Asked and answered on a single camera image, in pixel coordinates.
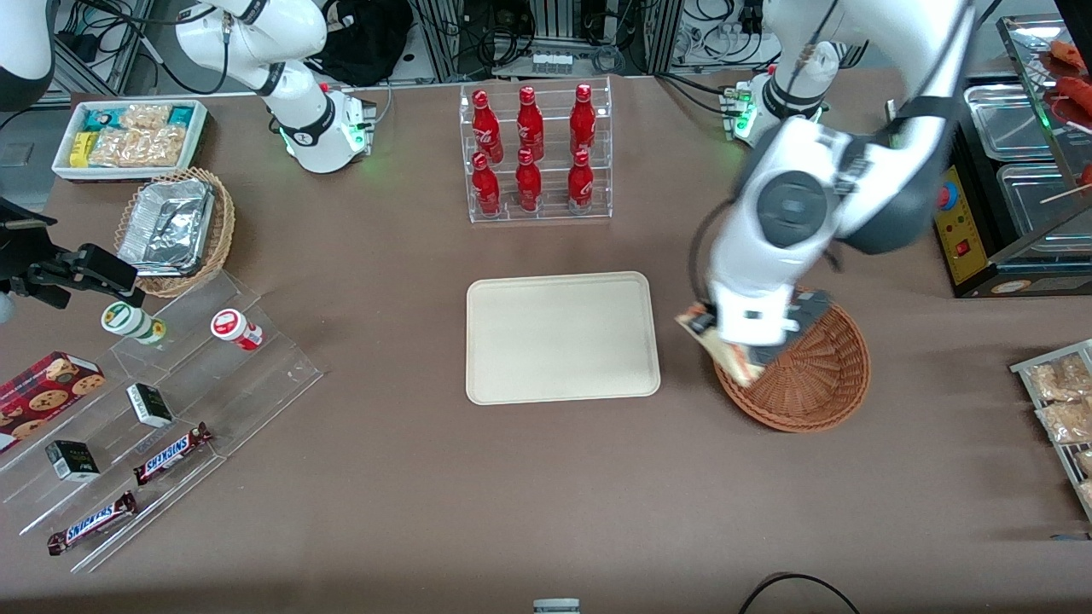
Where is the triangular sandwich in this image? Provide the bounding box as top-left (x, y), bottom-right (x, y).
top-left (675, 310), bottom-right (767, 390)

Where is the round brown wicker basket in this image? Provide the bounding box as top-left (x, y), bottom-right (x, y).
top-left (712, 298), bottom-right (872, 433)

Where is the oval tan wicker basket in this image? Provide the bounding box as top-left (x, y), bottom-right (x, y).
top-left (113, 166), bottom-right (236, 298)

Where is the beige plastic tray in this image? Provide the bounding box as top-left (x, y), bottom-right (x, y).
top-left (465, 271), bottom-right (662, 406)

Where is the green lid white cup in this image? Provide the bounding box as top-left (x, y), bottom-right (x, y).
top-left (101, 301), bottom-right (168, 346)

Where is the stack of foil trays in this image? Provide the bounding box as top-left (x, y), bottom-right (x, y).
top-left (117, 177), bottom-right (215, 278)

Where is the red plaid cookie box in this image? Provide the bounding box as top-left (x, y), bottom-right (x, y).
top-left (0, 351), bottom-right (107, 454)

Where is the white snack bin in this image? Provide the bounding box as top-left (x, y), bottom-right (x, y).
top-left (51, 99), bottom-right (210, 183)

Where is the clear cracker bag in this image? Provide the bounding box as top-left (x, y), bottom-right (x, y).
top-left (119, 103), bottom-right (172, 131)
top-left (136, 125), bottom-right (188, 168)
top-left (90, 128), bottom-right (142, 168)

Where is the red lid white cup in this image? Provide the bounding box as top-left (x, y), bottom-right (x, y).
top-left (211, 309), bottom-right (266, 352)

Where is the small black box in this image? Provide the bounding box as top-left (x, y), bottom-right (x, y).
top-left (126, 383), bottom-right (175, 429)
top-left (44, 439), bottom-right (102, 484)

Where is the clear acrylic stepped stand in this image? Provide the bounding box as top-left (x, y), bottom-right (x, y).
top-left (0, 269), bottom-right (325, 575)

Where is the black food warmer appliance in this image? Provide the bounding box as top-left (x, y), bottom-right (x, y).
top-left (885, 0), bottom-right (1092, 299)

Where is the red cola bottle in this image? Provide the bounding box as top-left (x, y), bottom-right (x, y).
top-left (569, 83), bottom-right (597, 159)
top-left (566, 148), bottom-right (595, 214)
top-left (471, 152), bottom-right (502, 218)
top-left (471, 89), bottom-right (504, 165)
top-left (516, 85), bottom-right (545, 163)
top-left (514, 148), bottom-right (543, 213)

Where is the snickers chocolate bar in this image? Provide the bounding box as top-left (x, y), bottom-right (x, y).
top-left (132, 422), bottom-right (214, 487)
top-left (47, 490), bottom-right (139, 557)

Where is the clear acrylic bottle rack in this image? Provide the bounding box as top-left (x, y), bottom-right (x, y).
top-left (458, 75), bottom-right (614, 225)

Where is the steel food pan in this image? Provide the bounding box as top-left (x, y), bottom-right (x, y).
top-left (996, 161), bottom-right (1092, 250)
top-left (963, 83), bottom-right (1057, 164)

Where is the clear fried snack bag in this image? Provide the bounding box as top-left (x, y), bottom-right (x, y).
top-left (1027, 354), bottom-right (1092, 403)
top-left (1036, 399), bottom-right (1092, 445)

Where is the black bag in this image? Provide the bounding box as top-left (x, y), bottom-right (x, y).
top-left (309, 0), bottom-right (415, 88)

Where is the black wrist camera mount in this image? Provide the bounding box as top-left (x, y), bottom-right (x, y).
top-left (0, 198), bottom-right (59, 279)

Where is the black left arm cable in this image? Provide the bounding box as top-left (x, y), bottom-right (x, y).
top-left (686, 198), bottom-right (736, 301)

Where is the metal wire tray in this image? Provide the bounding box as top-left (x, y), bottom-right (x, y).
top-left (1010, 339), bottom-right (1092, 523)

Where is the black cable on table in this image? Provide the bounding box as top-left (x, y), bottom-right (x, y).
top-left (737, 572), bottom-right (863, 614)

